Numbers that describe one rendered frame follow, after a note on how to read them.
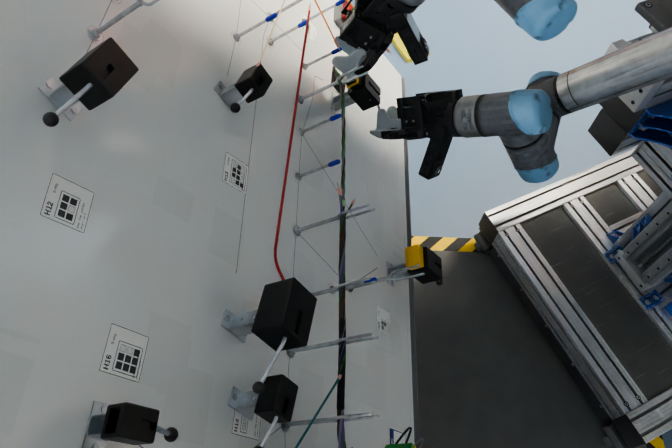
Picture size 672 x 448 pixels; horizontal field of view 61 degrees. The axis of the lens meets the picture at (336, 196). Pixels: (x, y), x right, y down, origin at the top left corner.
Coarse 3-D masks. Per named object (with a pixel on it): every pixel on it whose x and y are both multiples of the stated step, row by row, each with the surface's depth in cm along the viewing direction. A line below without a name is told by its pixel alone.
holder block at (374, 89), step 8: (368, 80) 109; (360, 88) 107; (368, 88) 108; (376, 88) 111; (352, 96) 109; (360, 96) 109; (368, 96) 109; (376, 96) 110; (360, 104) 111; (368, 104) 111; (376, 104) 110
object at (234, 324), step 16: (272, 288) 70; (288, 288) 68; (304, 288) 70; (272, 304) 68; (288, 304) 66; (304, 304) 69; (224, 320) 72; (240, 320) 72; (256, 320) 67; (272, 320) 66; (288, 320) 65; (304, 320) 68; (240, 336) 73; (272, 336) 67; (288, 336) 66; (304, 336) 67; (256, 384) 63
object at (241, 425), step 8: (240, 416) 70; (256, 416) 72; (232, 424) 68; (240, 424) 69; (248, 424) 70; (256, 424) 72; (232, 432) 68; (240, 432) 69; (248, 432) 70; (256, 432) 71; (256, 440) 71
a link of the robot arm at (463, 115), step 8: (464, 96) 103; (472, 96) 101; (456, 104) 101; (464, 104) 100; (472, 104) 99; (456, 112) 101; (464, 112) 100; (472, 112) 99; (456, 120) 101; (464, 120) 99; (472, 120) 99; (456, 128) 102; (464, 128) 101; (472, 128) 100; (464, 136) 103; (472, 136) 102; (480, 136) 101
